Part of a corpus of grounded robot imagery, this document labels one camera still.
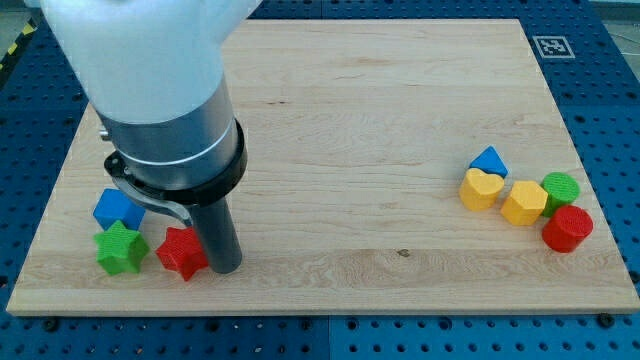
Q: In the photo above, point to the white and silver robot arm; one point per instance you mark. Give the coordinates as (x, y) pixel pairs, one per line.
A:
(153, 72)

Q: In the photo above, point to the light wooden board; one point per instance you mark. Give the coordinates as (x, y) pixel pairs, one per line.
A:
(358, 134)

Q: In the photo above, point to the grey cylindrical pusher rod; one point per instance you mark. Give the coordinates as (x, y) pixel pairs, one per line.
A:
(216, 232)

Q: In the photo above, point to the red star block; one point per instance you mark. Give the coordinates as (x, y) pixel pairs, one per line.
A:
(181, 252)

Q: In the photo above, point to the yellow heart block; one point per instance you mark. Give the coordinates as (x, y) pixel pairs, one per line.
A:
(480, 190)

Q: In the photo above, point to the blue triangle block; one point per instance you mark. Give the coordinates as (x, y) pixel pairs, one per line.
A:
(490, 162)

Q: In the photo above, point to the blue cube block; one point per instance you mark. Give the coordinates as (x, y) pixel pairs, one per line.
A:
(114, 206)

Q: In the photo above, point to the yellow hexagon block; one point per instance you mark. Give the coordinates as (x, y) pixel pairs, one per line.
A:
(524, 204)

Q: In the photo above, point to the green star block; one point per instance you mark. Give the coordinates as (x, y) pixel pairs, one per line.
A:
(120, 250)

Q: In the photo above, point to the green cylinder block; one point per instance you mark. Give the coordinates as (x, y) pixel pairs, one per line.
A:
(562, 189)

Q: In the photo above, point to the red cylinder block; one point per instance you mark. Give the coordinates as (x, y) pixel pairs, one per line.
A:
(567, 229)

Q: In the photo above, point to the white fiducial marker tag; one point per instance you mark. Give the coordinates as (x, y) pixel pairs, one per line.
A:
(553, 47)

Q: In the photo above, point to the yellow black hazard tape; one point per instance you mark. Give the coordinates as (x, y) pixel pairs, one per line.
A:
(18, 47)

